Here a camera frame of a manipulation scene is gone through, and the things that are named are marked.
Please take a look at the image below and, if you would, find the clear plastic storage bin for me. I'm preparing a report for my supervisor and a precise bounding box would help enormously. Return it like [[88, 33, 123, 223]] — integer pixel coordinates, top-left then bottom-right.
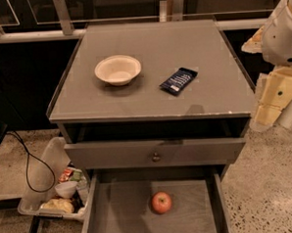
[[18, 137, 87, 222]]

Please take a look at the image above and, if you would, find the red apple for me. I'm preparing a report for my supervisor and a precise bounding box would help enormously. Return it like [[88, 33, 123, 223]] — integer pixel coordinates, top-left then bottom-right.
[[151, 191, 172, 213]]

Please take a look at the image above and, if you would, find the black cable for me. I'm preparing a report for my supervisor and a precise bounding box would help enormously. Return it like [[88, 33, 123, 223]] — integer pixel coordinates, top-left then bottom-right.
[[5, 128, 57, 195]]

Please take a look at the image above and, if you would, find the yellow chip bag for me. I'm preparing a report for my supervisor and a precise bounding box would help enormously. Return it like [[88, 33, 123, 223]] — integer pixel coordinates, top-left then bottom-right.
[[41, 198, 74, 213]]

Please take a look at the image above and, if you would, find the red snack packet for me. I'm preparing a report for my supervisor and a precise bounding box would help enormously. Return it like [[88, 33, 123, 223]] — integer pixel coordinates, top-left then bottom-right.
[[58, 168, 73, 183]]

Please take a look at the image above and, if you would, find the metal railing frame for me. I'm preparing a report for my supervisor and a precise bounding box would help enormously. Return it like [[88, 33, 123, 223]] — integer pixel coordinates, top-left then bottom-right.
[[0, 0, 280, 43]]

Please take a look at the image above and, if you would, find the grey top drawer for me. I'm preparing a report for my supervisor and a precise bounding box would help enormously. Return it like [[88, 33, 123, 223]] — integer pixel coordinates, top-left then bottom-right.
[[65, 137, 246, 169]]

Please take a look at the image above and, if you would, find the open grey middle drawer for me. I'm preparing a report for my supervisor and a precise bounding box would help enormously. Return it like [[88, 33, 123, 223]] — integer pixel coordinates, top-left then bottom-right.
[[81, 166, 233, 233]]

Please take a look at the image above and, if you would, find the small white bowl in bin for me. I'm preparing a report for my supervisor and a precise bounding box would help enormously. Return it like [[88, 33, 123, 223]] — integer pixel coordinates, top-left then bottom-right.
[[55, 181, 77, 198]]

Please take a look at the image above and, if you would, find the white paper bowl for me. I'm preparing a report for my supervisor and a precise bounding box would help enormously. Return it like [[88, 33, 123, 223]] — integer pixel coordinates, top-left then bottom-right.
[[94, 55, 142, 86]]

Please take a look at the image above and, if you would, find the dark blue snack bar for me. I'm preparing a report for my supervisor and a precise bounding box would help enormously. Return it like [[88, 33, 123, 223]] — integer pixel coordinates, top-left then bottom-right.
[[159, 68, 198, 96]]

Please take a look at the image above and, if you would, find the white table leg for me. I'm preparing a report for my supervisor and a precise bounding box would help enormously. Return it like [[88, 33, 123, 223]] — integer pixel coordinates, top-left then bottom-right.
[[275, 89, 292, 130]]

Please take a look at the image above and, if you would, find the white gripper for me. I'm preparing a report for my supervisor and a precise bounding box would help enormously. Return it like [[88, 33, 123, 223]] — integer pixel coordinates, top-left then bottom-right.
[[241, 0, 292, 127]]

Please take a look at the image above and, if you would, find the brass drawer knob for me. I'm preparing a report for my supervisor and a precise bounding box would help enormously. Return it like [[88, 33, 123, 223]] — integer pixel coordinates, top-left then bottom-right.
[[152, 153, 161, 163]]

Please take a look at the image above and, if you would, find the grey drawer cabinet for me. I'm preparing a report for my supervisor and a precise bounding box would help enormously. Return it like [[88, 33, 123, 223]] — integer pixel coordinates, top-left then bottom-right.
[[41, 16, 265, 233]]

